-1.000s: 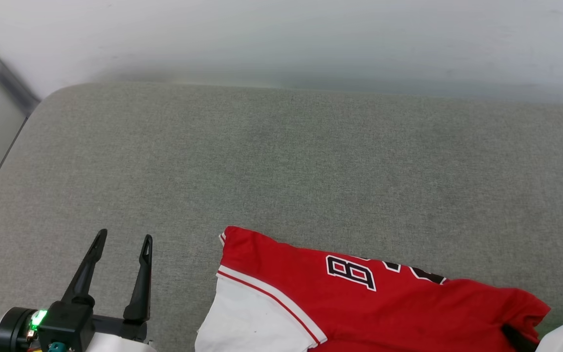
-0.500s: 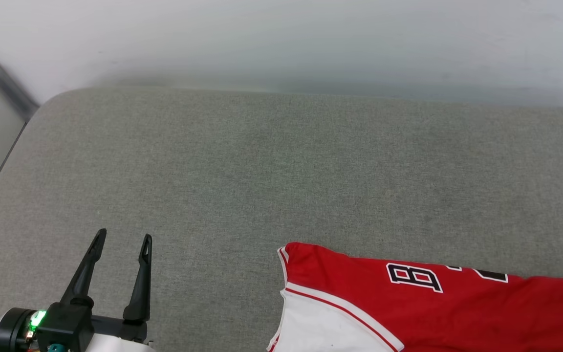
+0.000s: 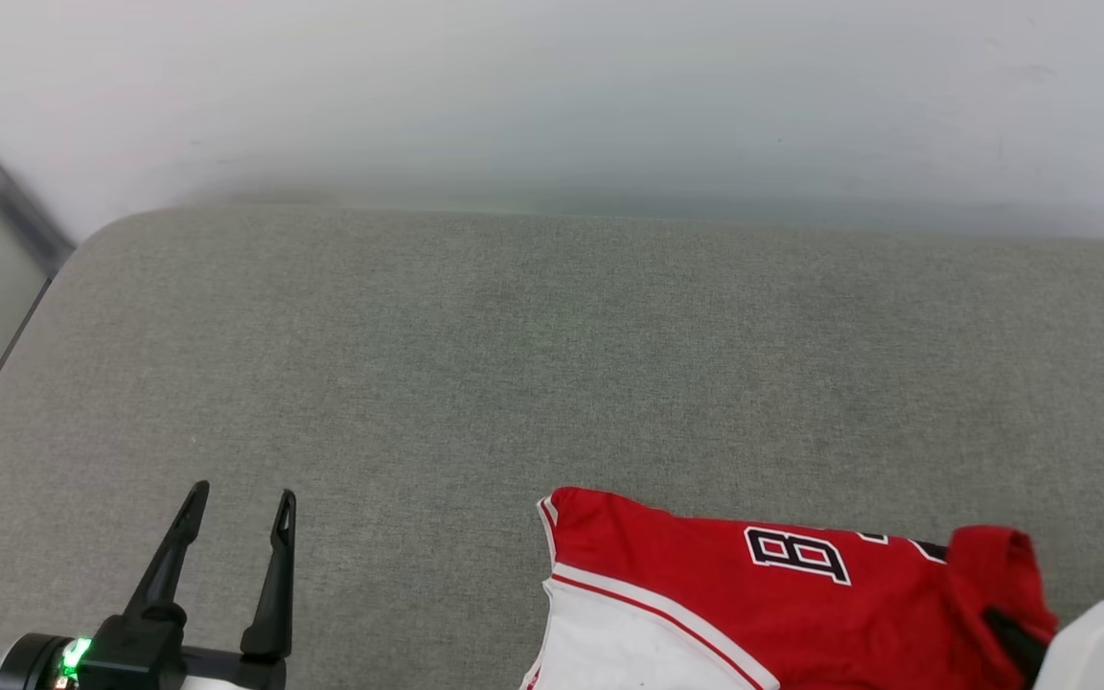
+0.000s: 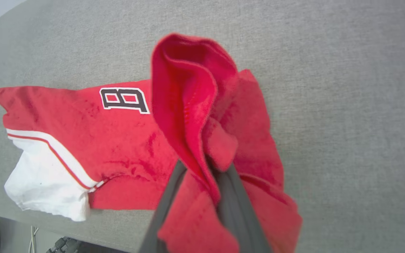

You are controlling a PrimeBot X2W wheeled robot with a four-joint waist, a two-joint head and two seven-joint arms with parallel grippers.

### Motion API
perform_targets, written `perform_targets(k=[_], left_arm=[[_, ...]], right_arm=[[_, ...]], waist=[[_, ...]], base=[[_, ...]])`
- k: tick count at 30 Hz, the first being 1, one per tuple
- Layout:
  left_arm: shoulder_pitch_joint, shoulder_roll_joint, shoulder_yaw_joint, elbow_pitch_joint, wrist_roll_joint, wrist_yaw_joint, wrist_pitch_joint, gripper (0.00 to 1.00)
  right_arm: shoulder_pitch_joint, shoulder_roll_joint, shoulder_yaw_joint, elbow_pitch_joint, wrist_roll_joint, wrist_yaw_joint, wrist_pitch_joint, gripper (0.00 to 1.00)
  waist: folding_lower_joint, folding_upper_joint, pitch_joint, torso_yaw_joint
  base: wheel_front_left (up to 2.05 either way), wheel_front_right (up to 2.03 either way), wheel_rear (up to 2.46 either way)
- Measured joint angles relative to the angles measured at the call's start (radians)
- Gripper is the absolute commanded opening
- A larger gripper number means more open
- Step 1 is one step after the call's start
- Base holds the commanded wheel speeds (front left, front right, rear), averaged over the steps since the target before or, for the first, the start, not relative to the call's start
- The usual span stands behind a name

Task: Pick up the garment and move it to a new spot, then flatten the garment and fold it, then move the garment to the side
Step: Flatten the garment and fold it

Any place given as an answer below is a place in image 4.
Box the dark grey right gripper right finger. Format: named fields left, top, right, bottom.
left=216, top=163, right=272, bottom=253

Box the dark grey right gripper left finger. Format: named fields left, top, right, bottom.
left=139, top=160, right=188, bottom=253

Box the red and white jersey garment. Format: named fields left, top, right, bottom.
left=0, top=33, right=303, bottom=253

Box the grey fabric sofa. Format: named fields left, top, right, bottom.
left=0, top=0, right=405, bottom=253

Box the white cable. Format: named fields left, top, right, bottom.
left=29, top=226, right=40, bottom=253

